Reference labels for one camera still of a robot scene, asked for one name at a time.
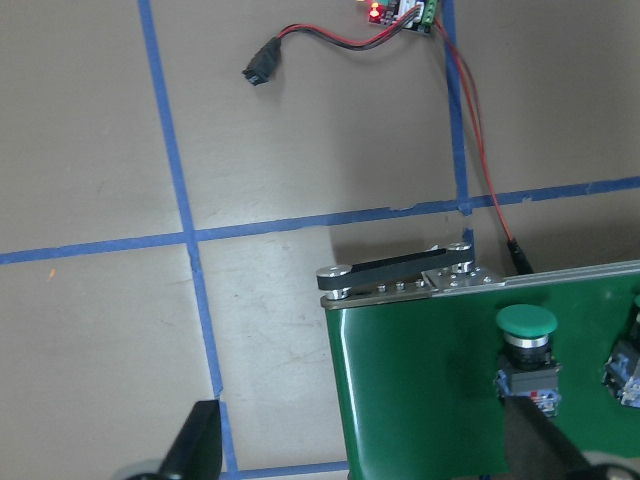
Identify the green conveyor belt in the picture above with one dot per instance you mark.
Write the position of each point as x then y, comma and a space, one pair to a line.
415, 344

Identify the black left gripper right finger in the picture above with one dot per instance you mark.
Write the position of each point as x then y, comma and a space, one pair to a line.
535, 448

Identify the black plug connector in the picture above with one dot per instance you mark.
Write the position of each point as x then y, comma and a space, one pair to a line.
264, 63

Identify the small motor controller board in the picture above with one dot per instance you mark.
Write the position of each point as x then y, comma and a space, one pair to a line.
385, 13

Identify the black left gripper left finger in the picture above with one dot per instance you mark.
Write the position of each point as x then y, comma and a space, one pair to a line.
197, 451

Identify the green push button switch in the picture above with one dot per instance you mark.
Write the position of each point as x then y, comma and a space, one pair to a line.
621, 371

